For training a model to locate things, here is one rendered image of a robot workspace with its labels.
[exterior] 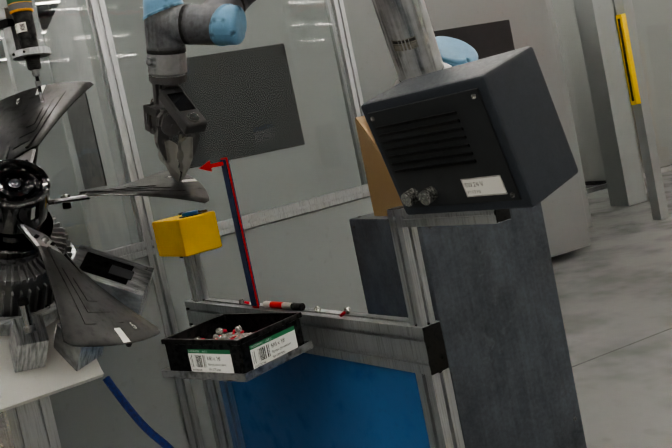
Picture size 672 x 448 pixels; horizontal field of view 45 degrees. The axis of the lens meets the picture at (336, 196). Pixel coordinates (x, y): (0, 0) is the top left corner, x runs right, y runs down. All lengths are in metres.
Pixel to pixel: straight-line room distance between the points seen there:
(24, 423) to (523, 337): 1.00
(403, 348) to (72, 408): 1.24
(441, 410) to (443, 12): 4.35
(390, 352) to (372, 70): 3.88
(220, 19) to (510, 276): 0.77
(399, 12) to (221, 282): 1.34
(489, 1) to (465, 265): 4.22
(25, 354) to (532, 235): 1.01
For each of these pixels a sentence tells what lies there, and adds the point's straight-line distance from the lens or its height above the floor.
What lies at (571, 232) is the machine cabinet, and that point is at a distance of 6.00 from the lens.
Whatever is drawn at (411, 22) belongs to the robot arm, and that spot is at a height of 1.35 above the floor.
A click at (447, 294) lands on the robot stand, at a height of 0.84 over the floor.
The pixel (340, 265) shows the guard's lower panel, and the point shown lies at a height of 0.76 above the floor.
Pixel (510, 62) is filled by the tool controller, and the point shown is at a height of 1.24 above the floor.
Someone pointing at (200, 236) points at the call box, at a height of 1.02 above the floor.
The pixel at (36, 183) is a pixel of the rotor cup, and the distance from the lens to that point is 1.55.
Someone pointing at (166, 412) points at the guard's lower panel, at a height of 0.50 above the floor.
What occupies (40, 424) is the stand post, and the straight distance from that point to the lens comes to 1.72.
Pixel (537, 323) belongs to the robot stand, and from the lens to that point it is 1.76.
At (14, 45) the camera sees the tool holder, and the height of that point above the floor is 1.47.
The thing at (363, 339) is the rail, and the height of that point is 0.83.
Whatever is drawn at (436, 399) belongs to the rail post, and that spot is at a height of 0.74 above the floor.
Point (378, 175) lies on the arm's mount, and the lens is 1.73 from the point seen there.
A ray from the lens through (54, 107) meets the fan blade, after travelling 1.74.
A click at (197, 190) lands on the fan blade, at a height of 1.14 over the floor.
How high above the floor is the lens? 1.19
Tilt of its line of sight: 4 degrees down
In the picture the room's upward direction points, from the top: 12 degrees counter-clockwise
